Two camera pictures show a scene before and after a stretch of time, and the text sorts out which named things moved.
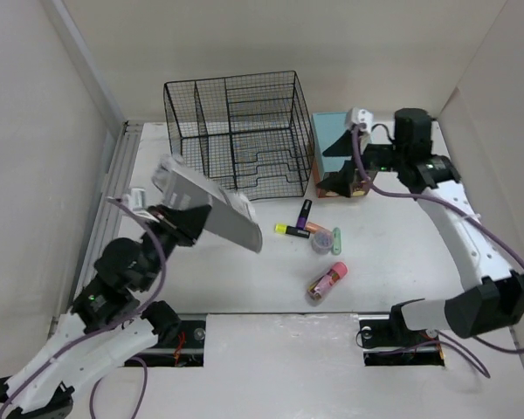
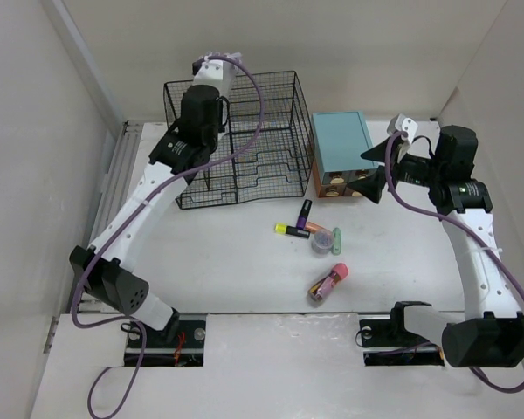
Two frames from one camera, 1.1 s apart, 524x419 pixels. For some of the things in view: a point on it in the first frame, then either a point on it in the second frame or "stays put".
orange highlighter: x=313 y=227 stays put
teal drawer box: x=327 y=129 stays put
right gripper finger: x=342 y=146 → x=376 y=153
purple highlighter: x=304 y=214 stays put
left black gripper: x=187 y=220 → x=219 y=111
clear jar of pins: x=322 y=242 stays put
